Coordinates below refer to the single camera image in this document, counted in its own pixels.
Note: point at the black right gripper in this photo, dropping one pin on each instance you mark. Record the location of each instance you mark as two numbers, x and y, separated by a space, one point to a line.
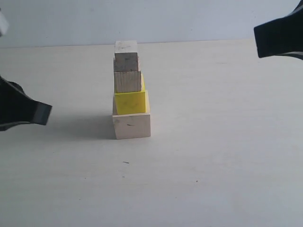
282 36

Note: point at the small pale wooden cube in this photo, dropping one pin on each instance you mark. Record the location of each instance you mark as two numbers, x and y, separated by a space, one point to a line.
126 56

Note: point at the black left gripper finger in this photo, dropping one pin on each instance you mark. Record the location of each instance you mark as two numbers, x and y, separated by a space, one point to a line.
16 108

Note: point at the yellow cube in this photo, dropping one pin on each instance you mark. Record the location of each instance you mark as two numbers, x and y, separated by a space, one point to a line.
132 102

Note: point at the large pale wooden cube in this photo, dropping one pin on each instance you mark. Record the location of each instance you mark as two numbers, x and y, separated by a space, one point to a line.
129 126

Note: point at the medium wooden cube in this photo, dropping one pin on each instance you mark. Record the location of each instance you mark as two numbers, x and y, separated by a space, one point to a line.
127 81

